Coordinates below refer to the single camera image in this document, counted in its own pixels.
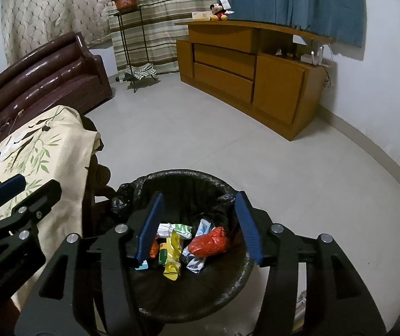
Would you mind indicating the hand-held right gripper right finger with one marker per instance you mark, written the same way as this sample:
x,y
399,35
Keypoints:
x,y
247,227

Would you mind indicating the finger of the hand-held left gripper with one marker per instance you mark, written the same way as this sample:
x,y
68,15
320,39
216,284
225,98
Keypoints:
x,y
42,199
5,189

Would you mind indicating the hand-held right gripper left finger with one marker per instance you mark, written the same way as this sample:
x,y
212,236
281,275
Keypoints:
x,y
149,231

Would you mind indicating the orange plastic bag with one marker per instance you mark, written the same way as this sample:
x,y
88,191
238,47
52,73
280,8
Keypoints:
x,y
153,248

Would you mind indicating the white green plastic bag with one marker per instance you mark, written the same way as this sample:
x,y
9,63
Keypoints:
x,y
179,231

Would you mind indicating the yellow green wrapper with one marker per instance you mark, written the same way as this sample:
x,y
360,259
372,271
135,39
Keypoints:
x,y
172,252

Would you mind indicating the red plastic bag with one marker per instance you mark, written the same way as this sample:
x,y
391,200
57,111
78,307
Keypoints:
x,y
210,243

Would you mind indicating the white toothbrush pack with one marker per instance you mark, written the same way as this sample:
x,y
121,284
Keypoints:
x,y
194,262

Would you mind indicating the black bag-lined trash bin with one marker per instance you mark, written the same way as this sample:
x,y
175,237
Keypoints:
x,y
193,301

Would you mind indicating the cream floral tablecloth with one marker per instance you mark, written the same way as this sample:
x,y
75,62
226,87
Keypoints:
x,y
56,140

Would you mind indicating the dark brown leather sofa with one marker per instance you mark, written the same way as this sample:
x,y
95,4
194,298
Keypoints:
x,y
46,77

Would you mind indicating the wooden cabinet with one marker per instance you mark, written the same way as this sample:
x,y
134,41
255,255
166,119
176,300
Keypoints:
x,y
277,87

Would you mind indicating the checked cloth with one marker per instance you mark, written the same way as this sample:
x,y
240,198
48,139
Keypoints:
x,y
138,71

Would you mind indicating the white router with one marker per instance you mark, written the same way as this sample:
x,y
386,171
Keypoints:
x,y
312,59

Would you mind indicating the black metal plant stand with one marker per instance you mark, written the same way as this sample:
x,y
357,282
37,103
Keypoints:
x,y
140,42

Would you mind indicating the cream patterned curtain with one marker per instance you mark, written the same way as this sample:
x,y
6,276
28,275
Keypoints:
x,y
53,7

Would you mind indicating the flat white box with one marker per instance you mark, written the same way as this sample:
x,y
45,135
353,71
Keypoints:
x,y
201,15

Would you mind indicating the mouse plush toy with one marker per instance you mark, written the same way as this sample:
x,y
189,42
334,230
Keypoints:
x,y
220,11

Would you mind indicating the blue curtain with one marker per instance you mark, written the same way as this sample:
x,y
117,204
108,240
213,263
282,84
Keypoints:
x,y
291,0

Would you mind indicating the striped curtain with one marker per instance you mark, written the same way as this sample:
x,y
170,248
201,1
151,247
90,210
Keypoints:
x,y
172,0

